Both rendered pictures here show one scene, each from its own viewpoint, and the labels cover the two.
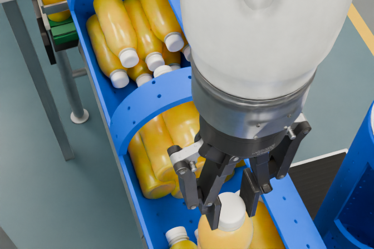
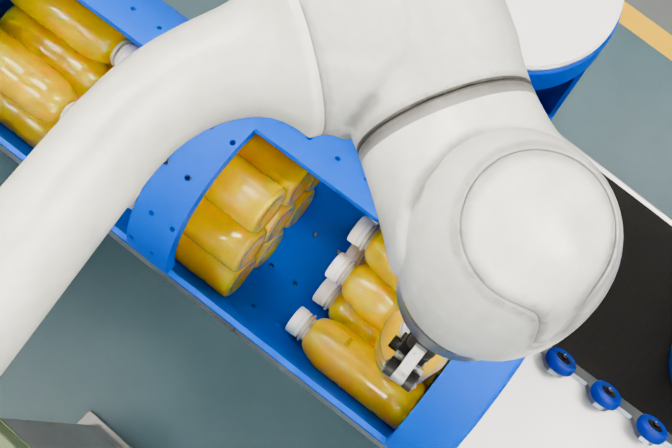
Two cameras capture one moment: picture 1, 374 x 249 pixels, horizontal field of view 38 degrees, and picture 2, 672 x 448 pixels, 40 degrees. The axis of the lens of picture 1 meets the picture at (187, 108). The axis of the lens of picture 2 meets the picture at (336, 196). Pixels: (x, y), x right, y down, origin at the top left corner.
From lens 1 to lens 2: 0.34 m
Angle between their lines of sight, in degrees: 23
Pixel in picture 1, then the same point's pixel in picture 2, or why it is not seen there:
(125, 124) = (159, 235)
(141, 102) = (166, 198)
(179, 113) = (221, 179)
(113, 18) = (14, 70)
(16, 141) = not seen: outside the picture
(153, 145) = (207, 234)
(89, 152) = not seen: hidden behind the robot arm
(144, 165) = (203, 260)
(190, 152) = (412, 363)
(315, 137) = not seen: outside the picture
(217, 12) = (502, 354)
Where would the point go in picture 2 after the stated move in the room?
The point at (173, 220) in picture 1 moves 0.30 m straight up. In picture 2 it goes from (274, 297) to (259, 255)
